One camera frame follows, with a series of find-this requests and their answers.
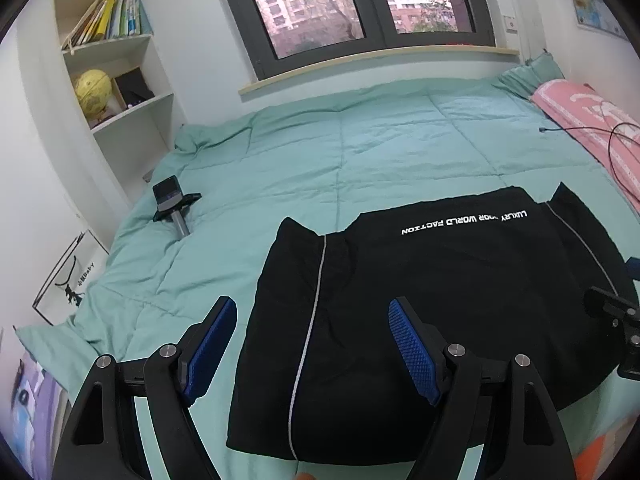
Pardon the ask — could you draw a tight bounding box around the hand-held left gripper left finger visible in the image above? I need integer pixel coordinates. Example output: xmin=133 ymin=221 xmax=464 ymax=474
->
xmin=51 ymin=295 xmax=238 ymax=480

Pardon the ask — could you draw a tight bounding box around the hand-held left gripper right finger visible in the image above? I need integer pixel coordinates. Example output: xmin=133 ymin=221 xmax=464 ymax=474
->
xmin=387 ymin=298 xmax=579 ymax=480

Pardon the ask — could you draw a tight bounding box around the black hooded jacket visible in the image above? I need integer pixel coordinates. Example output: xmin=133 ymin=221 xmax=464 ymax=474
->
xmin=225 ymin=182 xmax=635 ymax=463

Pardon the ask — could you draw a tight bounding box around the orange cloth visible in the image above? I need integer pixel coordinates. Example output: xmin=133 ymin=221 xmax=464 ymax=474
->
xmin=574 ymin=407 xmax=640 ymax=480

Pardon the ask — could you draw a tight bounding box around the phone on black stand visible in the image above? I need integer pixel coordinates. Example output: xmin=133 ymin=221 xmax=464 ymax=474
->
xmin=151 ymin=175 xmax=202 ymax=239

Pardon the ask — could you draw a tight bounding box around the white paper bag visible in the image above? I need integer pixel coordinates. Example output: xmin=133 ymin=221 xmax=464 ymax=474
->
xmin=32 ymin=230 xmax=110 ymax=328

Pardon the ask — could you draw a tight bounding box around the pink pillow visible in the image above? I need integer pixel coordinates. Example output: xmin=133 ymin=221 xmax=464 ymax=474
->
xmin=530 ymin=79 xmax=640 ymax=211

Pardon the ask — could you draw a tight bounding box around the purple printed cloth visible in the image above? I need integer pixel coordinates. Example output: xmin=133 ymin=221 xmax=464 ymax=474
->
xmin=0 ymin=352 xmax=72 ymax=480

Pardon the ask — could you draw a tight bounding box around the teal quilt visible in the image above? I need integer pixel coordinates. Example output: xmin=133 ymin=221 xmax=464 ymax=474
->
xmin=15 ymin=82 xmax=640 ymax=480

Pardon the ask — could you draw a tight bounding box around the teal pillow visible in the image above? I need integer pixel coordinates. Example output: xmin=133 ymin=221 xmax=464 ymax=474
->
xmin=492 ymin=52 xmax=567 ymax=100

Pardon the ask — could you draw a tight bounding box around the white bookshelf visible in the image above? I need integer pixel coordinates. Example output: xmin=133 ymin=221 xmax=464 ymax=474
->
xmin=52 ymin=0 xmax=177 ymax=211

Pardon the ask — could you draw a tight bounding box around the black box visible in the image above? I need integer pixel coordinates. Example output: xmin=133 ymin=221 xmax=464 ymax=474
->
xmin=111 ymin=66 xmax=155 ymax=109

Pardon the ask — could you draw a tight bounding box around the yellow globe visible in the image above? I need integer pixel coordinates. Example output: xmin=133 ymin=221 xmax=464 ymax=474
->
xmin=71 ymin=69 xmax=114 ymax=128

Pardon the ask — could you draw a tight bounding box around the wooden window sill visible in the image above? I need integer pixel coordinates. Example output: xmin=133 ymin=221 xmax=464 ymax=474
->
xmin=238 ymin=49 xmax=521 ymax=96

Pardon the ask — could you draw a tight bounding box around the stack of leaning books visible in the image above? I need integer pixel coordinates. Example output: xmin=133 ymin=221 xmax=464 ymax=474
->
xmin=61 ymin=0 xmax=154 ymax=56

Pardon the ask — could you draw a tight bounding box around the dark framed window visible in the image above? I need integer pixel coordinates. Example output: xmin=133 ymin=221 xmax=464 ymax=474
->
xmin=212 ymin=0 xmax=497 ymax=82

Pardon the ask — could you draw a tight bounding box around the black cable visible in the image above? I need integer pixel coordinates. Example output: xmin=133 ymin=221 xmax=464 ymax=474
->
xmin=539 ymin=121 xmax=640 ymax=197

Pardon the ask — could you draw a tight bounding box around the wall map poster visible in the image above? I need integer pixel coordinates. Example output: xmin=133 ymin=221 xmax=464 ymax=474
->
xmin=560 ymin=0 xmax=632 ymax=42

